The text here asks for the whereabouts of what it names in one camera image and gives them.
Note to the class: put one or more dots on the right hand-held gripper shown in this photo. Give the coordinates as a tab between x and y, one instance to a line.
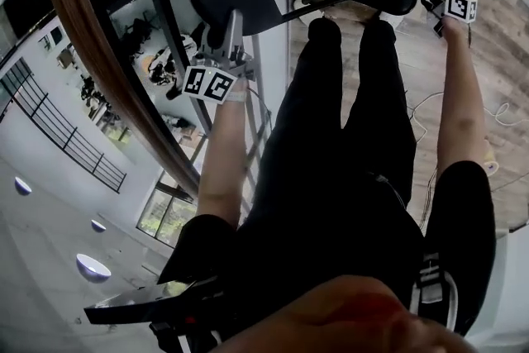
460	6

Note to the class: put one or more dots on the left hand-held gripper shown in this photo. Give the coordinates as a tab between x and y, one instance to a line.
211	82

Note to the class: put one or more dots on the person's left forearm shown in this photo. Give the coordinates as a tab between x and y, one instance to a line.
221	161

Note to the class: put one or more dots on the person's right forearm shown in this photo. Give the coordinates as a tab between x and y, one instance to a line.
458	95

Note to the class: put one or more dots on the black white equipment pile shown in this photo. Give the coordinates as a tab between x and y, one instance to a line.
161	68

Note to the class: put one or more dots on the person's left white shoe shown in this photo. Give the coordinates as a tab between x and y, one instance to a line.
299	4

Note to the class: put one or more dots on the person's black trousers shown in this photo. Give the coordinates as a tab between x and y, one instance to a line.
314	115

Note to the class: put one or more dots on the wooden handrail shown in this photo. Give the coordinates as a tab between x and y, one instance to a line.
82	37

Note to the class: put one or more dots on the brown cardboard box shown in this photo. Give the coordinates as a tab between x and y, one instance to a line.
65	57

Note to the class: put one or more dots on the large window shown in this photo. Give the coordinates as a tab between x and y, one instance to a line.
165	211

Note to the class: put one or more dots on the small yellowish device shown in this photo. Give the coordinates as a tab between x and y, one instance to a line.
491	161

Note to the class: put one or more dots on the black metal railing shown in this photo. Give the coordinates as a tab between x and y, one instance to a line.
62	136

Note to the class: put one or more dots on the large black screen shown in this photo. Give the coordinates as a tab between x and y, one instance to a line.
25	4

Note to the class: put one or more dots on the dome pendant lamp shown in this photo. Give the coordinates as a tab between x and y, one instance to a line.
99	226
22	186
93	266

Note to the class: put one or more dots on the person's black shirt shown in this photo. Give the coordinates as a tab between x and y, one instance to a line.
330	244

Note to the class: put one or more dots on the person's head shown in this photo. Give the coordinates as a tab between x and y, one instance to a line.
339	314

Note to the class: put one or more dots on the black head-worn camera rig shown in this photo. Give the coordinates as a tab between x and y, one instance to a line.
136	303

